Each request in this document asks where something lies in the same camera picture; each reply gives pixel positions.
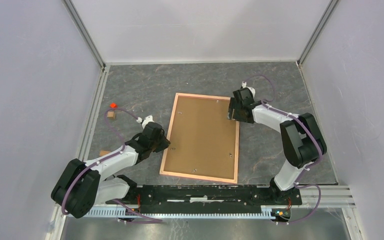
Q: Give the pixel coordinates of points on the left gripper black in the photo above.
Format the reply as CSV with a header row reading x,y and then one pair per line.
x,y
164,143

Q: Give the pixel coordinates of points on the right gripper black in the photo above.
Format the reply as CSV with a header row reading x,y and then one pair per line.
x,y
233,105

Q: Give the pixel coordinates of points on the brown cardboard backing board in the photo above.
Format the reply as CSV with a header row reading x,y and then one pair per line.
x,y
202,139

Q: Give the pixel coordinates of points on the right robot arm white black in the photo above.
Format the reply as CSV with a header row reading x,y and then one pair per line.
x,y
302,141

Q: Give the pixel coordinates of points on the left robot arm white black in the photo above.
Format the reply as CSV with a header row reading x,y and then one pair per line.
x,y
84,184

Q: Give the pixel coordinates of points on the small wooden cube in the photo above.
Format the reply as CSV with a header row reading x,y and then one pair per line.
x,y
111,115

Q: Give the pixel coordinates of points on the small wooden block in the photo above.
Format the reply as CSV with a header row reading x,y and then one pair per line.
x,y
104,153

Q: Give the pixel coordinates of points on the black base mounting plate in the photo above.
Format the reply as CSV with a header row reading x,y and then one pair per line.
x,y
208,199

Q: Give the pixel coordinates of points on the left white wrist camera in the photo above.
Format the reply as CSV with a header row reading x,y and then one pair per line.
x,y
144,121

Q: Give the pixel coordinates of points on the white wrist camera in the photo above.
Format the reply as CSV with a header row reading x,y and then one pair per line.
x,y
244,85
144,121

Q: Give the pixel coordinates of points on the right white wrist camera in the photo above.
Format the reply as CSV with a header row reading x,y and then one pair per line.
x,y
244,85

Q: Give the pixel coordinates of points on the white slotted cable duct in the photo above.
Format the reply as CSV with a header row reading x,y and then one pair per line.
x,y
120,212

